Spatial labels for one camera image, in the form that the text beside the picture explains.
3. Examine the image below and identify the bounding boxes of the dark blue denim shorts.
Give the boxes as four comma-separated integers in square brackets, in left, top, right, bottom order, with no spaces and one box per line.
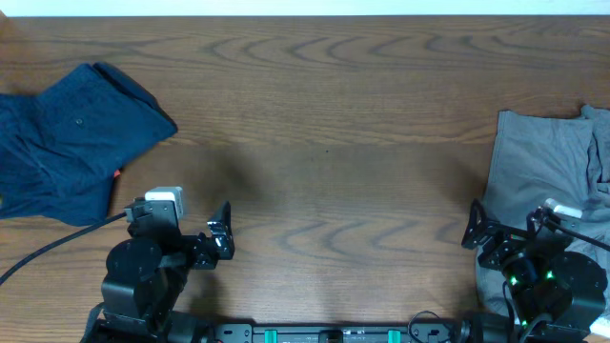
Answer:
[1,62,177,226]

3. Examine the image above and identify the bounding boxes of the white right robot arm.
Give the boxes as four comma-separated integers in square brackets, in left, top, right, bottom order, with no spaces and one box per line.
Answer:
[461,198,608,342]

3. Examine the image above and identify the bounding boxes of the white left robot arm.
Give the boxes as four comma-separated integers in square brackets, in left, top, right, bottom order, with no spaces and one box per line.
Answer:
[82,198,234,343]

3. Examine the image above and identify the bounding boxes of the grey button shirt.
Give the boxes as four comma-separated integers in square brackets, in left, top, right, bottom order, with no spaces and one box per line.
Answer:
[475,104,610,330]

